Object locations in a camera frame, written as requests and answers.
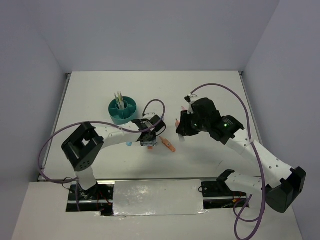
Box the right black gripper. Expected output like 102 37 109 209
175 109 209 137

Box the orange highlighter marker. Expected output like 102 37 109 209
175 118 185 143

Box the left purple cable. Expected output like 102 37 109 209
38 99 167 213

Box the teal round organizer container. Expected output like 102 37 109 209
108 96 138 125

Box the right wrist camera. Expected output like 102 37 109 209
184 93 199 114

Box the silver foil cover plate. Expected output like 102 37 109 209
113 179 205 217

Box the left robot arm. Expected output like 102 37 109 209
61 115 167 200

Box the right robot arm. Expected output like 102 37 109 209
176 94 307 213

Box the yellow thin pen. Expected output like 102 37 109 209
117 91 123 106

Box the orange utility cutter pen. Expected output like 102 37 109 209
159 136 176 152

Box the clear pen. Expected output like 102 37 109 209
121 100 125 110

